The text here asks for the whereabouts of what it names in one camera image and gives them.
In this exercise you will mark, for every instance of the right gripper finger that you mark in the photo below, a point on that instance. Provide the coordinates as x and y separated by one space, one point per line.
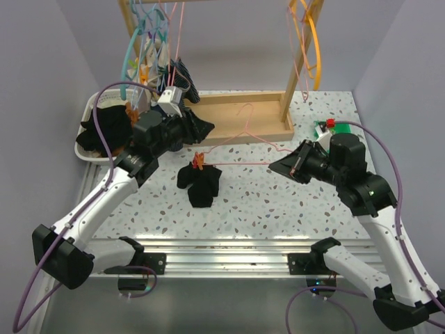
297 157
285 171

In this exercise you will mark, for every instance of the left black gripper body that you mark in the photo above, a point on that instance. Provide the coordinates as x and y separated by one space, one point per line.
174 131

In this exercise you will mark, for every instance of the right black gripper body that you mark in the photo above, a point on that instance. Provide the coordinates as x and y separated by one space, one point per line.
318 165

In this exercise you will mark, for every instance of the pink wire hanger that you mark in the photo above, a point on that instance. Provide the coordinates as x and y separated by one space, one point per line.
233 151
296 21

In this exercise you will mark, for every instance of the black underwear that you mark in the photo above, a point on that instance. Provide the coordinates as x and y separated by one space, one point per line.
116 128
202 185

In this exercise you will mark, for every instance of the yellow plastic hanger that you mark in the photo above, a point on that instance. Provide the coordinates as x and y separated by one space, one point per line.
313 46

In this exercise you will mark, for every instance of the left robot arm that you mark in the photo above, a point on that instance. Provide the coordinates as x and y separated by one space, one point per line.
64 250

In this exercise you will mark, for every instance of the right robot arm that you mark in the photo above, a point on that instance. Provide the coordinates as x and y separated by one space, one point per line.
405 295

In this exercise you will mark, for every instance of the striped navy underwear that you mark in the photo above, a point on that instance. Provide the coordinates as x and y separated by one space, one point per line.
178 72

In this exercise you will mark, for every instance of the mauve cream underwear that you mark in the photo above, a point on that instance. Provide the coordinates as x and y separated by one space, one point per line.
154 54

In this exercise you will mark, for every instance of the teal plastic hanger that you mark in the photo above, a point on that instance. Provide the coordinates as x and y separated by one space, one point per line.
124 71

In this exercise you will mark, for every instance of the orange clothespin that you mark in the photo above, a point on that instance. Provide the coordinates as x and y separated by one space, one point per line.
200 157

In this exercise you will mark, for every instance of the green clip bin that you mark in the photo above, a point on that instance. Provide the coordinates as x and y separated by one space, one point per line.
320 127

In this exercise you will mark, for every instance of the brown cloth in basket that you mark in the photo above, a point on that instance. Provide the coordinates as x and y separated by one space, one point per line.
132 113

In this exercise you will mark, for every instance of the wooden clothes rack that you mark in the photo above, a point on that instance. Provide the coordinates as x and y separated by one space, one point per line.
271 119

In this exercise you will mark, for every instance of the white laundry basket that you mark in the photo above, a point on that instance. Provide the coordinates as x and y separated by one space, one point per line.
109 98

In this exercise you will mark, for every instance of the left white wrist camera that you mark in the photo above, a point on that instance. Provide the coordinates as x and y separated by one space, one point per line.
169 101

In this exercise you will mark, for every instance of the blue wire hanger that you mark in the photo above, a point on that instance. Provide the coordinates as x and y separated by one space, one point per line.
152 28

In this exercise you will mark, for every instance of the aluminium mounting rail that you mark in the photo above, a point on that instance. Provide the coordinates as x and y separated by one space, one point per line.
255 222

